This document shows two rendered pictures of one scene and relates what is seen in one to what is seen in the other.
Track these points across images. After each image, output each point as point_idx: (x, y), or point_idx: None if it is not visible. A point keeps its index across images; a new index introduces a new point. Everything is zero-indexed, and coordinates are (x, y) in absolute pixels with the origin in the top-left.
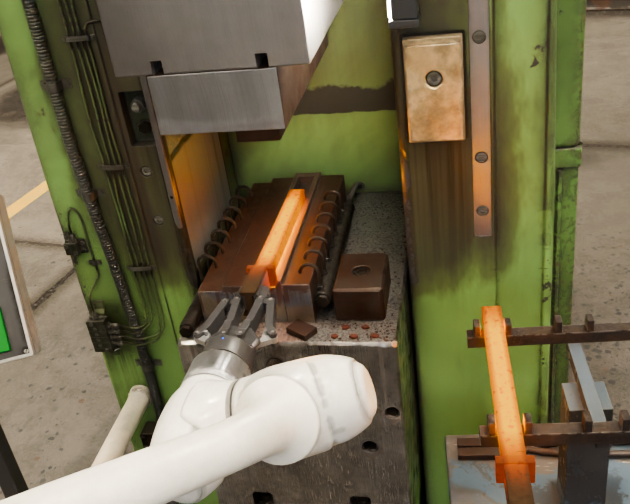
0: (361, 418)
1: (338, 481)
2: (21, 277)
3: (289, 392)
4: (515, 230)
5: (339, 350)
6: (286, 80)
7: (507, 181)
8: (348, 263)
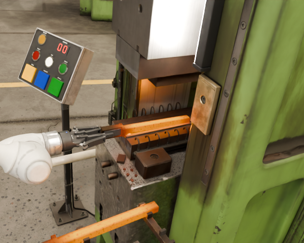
0: (23, 177)
1: None
2: (80, 79)
3: (12, 150)
4: (214, 192)
5: (120, 175)
6: (151, 62)
7: (218, 168)
8: (156, 151)
